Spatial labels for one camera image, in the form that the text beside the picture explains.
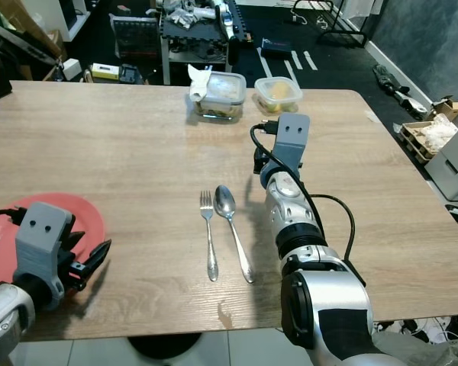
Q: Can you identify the silver metal spoon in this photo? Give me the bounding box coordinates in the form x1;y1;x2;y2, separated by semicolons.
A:
214;185;256;284

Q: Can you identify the small container with yellow food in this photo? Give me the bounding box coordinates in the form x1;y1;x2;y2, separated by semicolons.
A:
253;76;304;116

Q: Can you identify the red round plate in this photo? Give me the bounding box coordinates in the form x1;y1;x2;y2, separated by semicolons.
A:
0;193;107;293

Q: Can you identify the large clear lidded food container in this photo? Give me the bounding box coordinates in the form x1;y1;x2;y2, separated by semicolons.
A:
189;71;247;121

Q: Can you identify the silver metal fork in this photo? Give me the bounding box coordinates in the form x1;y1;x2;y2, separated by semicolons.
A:
199;191;220;282

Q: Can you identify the white crumpled paper napkin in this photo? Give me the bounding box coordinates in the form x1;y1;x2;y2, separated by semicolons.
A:
187;64;215;101

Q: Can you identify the flat dark blue box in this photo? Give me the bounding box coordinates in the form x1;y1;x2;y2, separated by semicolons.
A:
260;38;297;59

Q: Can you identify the black metal equipment rack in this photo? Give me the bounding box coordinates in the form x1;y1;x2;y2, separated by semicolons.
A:
159;0;242;85

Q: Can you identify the black metal clothes rack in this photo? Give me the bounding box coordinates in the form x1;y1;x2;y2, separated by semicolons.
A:
290;0;369;48

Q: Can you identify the wooden crate with white filling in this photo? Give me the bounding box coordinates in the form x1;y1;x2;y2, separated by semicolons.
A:
399;114;458;165

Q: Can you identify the white and yellow box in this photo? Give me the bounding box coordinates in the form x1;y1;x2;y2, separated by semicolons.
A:
90;63;143;83

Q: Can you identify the small white adapter box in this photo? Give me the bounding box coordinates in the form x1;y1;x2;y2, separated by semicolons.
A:
62;59;83;81

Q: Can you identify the black plastic crate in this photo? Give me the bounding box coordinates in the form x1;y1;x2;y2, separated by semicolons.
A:
111;17;161;62

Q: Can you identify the small brown cardboard box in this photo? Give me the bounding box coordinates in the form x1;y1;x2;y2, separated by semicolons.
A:
429;95;458;123

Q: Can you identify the brown cardboard sheet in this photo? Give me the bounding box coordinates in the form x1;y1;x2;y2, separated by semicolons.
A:
0;0;67;62

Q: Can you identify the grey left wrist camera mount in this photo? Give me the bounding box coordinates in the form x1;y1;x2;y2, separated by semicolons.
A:
15;202;76;310

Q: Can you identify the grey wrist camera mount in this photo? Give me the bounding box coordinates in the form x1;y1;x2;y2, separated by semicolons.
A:
15;202;76;310
275;113;311;177

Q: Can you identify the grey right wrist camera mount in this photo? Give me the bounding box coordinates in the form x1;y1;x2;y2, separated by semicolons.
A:
275;113;311;177

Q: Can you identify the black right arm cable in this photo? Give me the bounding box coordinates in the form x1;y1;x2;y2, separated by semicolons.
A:
250;122;356;264

